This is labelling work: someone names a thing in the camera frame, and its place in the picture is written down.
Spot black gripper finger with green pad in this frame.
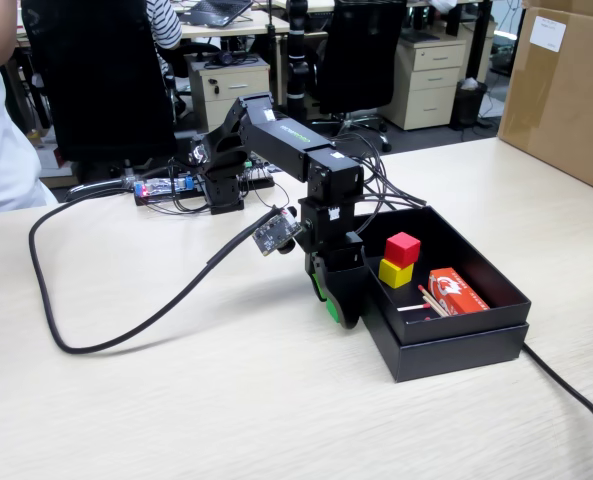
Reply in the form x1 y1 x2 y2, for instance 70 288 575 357
303 252 330 304
324 264 372 330

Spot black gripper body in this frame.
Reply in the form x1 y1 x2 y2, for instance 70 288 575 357
298 197 366 274

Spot yellow wooden cube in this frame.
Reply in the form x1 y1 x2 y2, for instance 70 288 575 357
378 257 415 290

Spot red wooden cube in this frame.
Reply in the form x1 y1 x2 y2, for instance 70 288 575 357
384 231 422 268

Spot black box tray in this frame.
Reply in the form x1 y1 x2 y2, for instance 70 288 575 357
353 204 532 346

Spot large brown cardboard box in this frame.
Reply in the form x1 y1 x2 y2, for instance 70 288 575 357
497 0 593 199

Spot orange matchbox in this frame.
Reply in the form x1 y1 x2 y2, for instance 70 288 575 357
427 267 491 317

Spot beige drawer cabinet with lock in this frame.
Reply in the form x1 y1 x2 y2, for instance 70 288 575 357
185 53 273 134

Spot black pole with white bands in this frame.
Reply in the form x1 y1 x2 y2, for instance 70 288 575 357
284 0 311 121

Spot beige drawer cabinet three drawers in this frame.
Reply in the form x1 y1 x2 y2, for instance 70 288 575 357
378 37 468 132

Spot controller circuit board red led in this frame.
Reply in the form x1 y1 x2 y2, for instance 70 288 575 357
133 174 198 206

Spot thin black stand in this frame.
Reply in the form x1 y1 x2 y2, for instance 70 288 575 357
265 0 280 109

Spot black mesh trash bin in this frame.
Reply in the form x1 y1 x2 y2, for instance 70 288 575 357
450 78 490 130

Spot black headset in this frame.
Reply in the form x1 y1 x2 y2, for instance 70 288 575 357
203 49 258 70

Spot black keyboard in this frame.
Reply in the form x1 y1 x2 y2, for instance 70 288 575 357
399 30 442 44

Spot light wooden office desk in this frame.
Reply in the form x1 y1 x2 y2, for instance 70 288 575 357
15 7 292 51

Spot desk with black legs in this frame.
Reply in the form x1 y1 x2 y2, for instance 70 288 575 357
253 0 495 84

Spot black laptop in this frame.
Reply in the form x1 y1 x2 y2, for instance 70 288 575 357
183 0 255 29

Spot person in striped shirt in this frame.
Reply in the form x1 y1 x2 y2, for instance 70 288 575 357
145 0 185 76

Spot flat white and brown carton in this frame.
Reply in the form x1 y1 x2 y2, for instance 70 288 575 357
40 163 80 191

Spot wide black mesh office chair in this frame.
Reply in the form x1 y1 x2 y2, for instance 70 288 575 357
20 0 178 201

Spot small white carton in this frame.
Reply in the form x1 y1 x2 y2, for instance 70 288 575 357
38 143 62 171

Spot person in white shirt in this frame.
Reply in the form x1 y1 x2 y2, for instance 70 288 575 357
0 67 60 216

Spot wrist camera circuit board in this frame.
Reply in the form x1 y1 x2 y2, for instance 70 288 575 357
252 205 303 261

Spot smooth black power cable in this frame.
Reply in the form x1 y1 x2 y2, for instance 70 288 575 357
520 341 593 480

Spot thick black braided cable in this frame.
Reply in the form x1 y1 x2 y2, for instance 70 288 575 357
28 192 287 355

